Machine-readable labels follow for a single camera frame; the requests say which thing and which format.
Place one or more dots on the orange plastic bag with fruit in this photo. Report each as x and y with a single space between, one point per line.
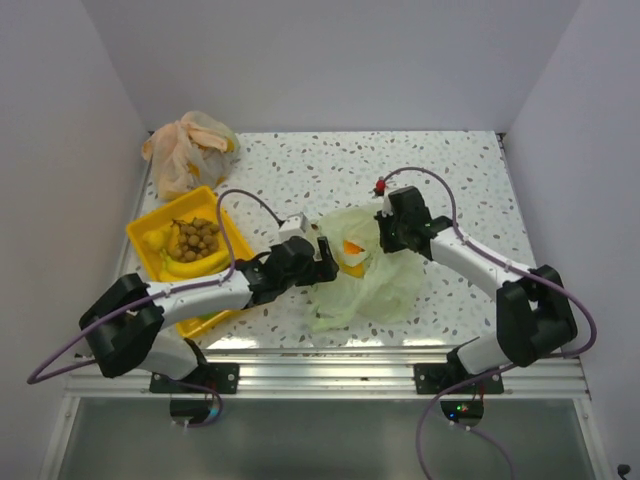
193 151

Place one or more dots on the yellow pear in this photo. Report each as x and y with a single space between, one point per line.
156 240

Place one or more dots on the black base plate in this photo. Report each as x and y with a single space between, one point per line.
432 378
221 378

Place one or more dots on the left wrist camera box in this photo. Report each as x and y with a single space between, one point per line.
296 225

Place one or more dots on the bunch of longan fruit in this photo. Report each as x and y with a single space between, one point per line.
195 240

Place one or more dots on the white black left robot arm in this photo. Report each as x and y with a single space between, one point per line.
122 327

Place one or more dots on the green knotted plastic bag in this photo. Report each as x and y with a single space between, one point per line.
385 293

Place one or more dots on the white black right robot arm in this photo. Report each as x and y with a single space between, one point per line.
533 317

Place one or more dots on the aluminium rail frame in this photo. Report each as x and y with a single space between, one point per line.
460 173

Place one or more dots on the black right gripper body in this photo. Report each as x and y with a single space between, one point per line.
391 232

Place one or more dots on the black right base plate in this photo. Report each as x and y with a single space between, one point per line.
432 378

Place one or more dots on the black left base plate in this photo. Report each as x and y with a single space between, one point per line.
221 378

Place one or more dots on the yellow plastic tray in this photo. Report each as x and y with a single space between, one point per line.
201 202

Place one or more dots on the orange yellow mango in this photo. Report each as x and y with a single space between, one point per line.
353 259

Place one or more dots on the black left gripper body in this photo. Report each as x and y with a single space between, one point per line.
308 276

